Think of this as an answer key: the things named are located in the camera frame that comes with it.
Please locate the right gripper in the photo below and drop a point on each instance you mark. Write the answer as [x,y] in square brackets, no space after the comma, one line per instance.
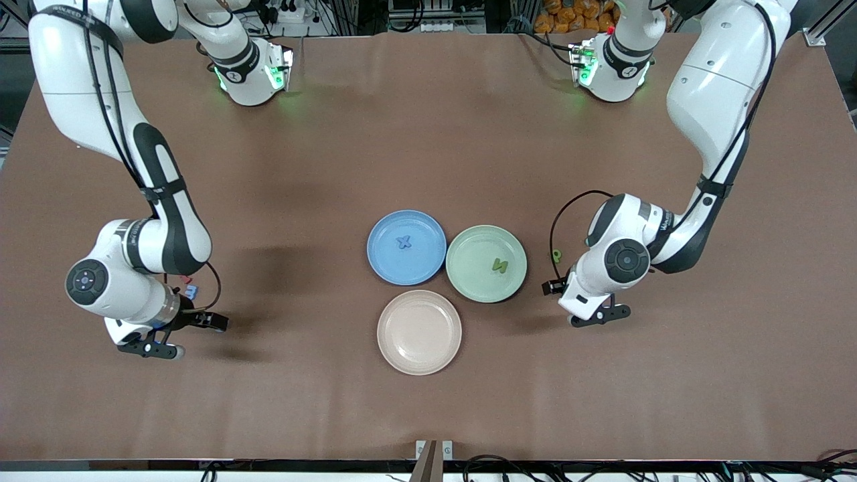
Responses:
[194,319]

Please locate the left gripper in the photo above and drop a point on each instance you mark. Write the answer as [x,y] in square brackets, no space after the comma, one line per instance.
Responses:
[555,286]

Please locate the blue foam letter E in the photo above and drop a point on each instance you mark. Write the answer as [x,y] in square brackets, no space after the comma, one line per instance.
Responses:
[193,292]

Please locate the green foam letter N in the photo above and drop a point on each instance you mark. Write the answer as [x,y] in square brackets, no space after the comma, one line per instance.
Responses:
[499,265]

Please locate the blue foam letter x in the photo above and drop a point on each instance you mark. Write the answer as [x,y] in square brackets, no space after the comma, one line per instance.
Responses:
[404,242]

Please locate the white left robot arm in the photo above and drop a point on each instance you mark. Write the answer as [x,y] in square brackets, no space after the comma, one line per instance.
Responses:
[723,80]

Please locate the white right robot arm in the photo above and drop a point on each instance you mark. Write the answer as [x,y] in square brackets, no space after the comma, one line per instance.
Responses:
[73,67]

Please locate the green round plate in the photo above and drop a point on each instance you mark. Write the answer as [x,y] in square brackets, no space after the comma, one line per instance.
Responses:
[479,274]

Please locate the beige round plate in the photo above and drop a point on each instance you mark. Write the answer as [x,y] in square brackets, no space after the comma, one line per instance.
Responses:
[419,332]

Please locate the blue round plate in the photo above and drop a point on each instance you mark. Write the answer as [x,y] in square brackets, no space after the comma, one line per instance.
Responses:
[406,258]

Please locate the brown table cover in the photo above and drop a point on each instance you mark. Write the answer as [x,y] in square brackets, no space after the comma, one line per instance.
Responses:
[428,415]

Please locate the orange items pile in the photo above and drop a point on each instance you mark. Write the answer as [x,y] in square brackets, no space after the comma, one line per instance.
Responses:
[576,17]

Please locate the white power strip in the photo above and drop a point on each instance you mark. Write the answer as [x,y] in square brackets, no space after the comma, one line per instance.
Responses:
[445,27]
[288,13]

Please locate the metal table edge bracket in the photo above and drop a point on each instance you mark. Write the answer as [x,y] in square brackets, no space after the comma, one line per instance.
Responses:
[447,450]

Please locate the brown post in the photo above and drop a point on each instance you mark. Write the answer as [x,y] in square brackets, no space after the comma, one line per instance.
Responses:
[428,465]

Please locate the aluminium frame profile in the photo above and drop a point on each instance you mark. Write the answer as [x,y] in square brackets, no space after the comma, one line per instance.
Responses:
[815,37]

